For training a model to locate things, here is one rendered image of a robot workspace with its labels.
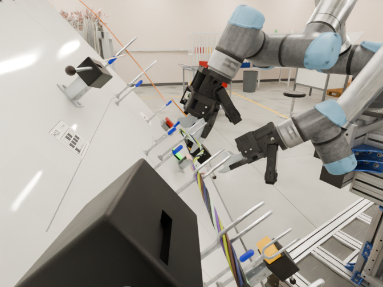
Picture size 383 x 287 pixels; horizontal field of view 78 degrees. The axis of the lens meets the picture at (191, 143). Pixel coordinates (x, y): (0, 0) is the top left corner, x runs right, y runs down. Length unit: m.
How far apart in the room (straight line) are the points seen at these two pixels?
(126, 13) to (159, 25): 1.06
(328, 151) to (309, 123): 0.09
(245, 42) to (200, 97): 0.16
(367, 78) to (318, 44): 0.25
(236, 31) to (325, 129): 0.32
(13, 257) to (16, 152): 0.10
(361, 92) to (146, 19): 8.29
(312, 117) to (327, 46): 0.17
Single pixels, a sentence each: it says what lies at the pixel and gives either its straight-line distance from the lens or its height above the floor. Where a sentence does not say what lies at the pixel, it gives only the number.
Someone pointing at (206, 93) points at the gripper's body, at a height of 1.27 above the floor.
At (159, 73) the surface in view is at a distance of 8.87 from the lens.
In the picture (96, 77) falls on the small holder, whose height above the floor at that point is 1.34.
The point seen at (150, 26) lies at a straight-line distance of 8.81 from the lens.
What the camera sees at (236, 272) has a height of 1.21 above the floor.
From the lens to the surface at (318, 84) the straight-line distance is 6.77.
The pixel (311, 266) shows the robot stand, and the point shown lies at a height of 0.21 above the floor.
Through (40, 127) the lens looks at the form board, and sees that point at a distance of 0.32.
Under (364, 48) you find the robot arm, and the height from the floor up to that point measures 1.37.
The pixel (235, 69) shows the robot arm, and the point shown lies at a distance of 0.59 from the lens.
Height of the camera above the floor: 1.38
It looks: 23 degrees down
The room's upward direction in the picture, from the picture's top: straight up
